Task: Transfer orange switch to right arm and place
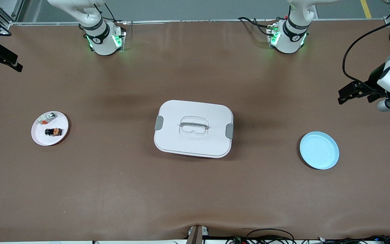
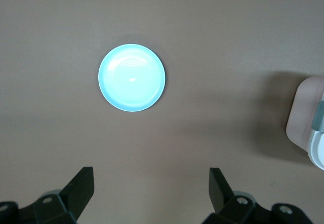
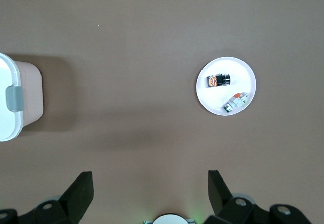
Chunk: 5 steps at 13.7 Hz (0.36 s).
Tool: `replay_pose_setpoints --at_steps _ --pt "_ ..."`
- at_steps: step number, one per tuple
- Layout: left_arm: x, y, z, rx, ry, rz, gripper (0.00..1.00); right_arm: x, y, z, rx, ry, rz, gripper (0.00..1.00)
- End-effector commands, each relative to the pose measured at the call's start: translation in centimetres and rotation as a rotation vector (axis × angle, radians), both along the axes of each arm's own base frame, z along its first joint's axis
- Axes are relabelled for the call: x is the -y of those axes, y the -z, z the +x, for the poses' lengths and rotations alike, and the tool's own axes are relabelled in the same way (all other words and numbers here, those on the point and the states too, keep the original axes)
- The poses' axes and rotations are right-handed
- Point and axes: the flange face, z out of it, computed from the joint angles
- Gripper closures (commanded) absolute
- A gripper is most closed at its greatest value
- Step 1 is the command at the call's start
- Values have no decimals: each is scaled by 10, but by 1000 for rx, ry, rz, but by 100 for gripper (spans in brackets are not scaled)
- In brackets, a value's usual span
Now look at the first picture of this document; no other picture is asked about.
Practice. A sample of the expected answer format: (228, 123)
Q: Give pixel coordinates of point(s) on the aluminium corner frame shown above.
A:
(7, 24)

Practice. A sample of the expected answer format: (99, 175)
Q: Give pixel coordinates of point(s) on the aluminium profile bar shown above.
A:
(196, 235)

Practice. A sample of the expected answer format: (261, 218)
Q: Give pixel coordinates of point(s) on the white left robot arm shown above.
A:
(293, 37)

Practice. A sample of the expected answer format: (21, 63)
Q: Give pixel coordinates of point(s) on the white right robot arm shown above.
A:
(102, 37)

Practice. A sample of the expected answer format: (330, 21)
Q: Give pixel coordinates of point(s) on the pale pink round plate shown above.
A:
(52, 140)

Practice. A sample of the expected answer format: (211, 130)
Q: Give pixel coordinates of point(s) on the brown table mat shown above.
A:
(195, 189)

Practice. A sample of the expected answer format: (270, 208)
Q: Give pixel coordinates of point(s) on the small electronics board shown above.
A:
(239, 240)

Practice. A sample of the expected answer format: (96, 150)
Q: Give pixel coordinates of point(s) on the pink box with white lid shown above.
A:
(193, 135)

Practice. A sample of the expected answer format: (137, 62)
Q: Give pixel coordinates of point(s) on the black orange switch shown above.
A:
(53, 132)

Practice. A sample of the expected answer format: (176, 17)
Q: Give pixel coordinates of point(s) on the light blue round plate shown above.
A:
(319, 150)

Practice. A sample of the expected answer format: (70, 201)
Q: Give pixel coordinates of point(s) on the small white orange object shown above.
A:
(47, 118)

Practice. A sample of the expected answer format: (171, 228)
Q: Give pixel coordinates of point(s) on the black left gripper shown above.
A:
(373, 80)

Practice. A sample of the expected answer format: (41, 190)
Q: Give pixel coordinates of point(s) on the silver table edge rail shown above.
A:
(154, 22)

